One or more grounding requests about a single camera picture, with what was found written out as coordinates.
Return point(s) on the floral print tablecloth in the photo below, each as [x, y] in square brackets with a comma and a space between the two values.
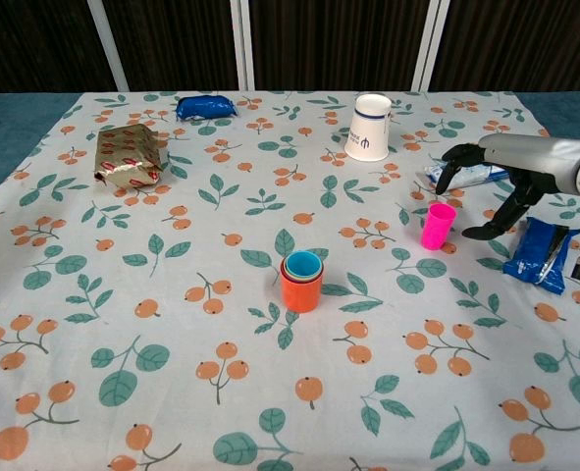
[270, 392]

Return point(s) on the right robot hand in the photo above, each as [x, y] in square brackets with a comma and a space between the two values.
[535, 159]

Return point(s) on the light blue plastic cup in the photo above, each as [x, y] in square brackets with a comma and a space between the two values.
[303, 265]

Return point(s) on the blue black snack packet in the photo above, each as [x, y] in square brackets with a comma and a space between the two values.
[530, 255]

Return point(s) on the white blue toothpaste tube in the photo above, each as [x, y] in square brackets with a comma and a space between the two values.
[471, 176]

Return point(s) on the orange plastic cup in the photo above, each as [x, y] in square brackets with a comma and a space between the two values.
[299, 297]

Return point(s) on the gold red snack bag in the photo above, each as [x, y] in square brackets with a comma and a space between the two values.
[127, 152]

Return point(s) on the pink plastic cup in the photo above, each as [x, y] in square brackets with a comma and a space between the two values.
[436, 230]

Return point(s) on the plain blue snack packet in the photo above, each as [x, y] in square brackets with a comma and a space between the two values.
[206, 107]

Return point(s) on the white screen frame post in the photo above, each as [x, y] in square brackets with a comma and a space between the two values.
[429, 44]
[105, 44]
[246, 44]

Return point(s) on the white paper cup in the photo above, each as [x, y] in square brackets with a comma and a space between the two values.
[368, 132]

